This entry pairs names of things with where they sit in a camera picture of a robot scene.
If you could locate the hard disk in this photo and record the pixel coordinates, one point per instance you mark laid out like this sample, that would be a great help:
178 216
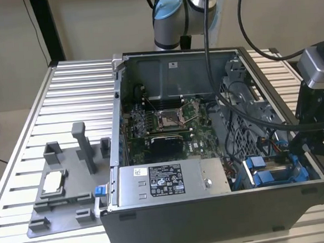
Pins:
255 162

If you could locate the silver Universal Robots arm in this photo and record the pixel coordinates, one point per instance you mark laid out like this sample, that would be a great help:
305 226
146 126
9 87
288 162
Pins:
169 26

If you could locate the blue carrier in disk bay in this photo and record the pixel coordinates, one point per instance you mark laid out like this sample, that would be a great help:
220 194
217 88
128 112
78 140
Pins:
263 179

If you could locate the grey metal drive cage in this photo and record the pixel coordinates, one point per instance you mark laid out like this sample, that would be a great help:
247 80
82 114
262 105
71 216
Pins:
240 95

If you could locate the green motherboard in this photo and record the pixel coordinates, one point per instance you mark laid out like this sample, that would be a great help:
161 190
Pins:
199 141

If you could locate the CPU socket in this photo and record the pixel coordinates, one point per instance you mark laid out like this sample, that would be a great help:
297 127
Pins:
168 119

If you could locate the black open PC case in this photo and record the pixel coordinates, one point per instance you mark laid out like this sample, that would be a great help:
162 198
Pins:
213 220

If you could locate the black graphics card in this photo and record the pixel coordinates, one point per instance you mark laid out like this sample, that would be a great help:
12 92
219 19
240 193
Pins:
164 147

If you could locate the thin metal locking lever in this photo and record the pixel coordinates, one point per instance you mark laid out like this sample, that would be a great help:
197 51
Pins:
151 104

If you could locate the silver power supply unit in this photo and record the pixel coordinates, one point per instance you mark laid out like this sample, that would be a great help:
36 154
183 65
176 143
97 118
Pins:
127 185

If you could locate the blue case latch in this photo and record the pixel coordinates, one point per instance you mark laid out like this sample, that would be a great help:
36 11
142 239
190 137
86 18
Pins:
99 191

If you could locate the grey parts rack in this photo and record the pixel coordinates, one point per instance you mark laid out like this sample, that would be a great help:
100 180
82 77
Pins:
74 216

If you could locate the silver CPU chip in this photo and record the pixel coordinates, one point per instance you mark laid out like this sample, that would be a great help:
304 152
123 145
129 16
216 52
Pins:
53 183

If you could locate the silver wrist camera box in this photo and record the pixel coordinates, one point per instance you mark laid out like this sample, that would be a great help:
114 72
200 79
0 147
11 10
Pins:
311 66

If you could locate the black upright frame post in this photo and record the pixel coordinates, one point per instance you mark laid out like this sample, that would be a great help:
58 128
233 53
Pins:
47 29

